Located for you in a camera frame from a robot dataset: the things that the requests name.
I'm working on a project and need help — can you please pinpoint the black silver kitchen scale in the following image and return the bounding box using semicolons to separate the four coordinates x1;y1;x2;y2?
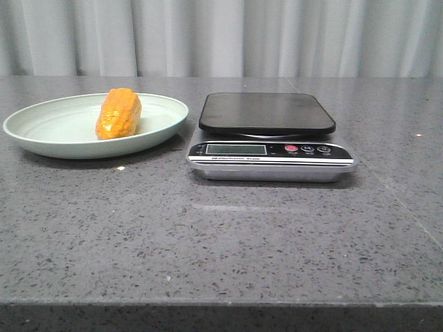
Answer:
186;92;359;183

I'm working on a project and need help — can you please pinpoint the orange corn cob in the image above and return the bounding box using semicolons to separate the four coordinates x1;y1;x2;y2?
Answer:
96;88;142;140

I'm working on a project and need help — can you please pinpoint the white pleated curtain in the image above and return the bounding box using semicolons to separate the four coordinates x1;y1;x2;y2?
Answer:
1;1;442;77

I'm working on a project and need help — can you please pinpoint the pale green round plate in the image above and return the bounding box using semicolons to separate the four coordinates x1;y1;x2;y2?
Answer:
3;93;188;159

